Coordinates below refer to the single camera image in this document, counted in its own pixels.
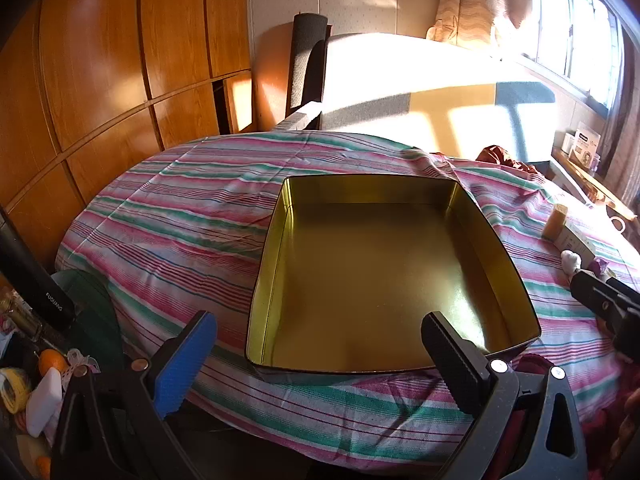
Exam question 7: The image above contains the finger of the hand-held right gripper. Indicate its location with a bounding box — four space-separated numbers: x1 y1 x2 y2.
606 276 640 307
570 271 632 326

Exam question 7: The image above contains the wooden wardrobe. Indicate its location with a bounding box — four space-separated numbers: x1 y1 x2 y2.
0 0 256 271

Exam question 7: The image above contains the patterned wavy curtain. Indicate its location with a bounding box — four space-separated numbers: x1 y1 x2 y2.
432 0 533 48

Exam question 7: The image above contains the window with bars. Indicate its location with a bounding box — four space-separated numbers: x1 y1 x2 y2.
520 0 626 111

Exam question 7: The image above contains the striped bed sheet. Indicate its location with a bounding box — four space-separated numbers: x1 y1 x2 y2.
54 130 640 463

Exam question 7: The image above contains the striped beige curtain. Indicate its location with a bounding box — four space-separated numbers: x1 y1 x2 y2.
600 35 640 211

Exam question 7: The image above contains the wooden side shelf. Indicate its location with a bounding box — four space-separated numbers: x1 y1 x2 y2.
550 147 638 221

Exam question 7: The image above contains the white low table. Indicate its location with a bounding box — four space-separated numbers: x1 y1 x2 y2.
550 157 596 206

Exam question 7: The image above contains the rust red cloth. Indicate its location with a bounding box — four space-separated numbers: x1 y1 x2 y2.
475 145 541 176

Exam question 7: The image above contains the yellow yarn ball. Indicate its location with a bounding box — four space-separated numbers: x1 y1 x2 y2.
0 367 31 413

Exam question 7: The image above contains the white printed carton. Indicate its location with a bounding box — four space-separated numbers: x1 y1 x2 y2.
570 122 602 166

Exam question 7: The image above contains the gold metal tin box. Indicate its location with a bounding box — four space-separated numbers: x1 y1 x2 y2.
245 174 542 386

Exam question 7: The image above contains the amber jar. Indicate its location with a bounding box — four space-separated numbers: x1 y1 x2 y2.
544 204 570 241

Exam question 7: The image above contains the cardboard box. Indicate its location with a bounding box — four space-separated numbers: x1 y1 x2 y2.
552 225 597 261

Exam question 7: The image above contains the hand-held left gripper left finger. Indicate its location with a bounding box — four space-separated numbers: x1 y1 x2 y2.
50 310 218 480

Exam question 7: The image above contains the white foam block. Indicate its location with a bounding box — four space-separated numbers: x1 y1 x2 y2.
25 367 63 438

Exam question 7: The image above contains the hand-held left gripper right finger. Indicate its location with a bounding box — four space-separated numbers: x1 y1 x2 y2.
421 311 588 480

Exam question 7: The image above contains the dark green round object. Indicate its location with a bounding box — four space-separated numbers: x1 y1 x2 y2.
50 269 123 371

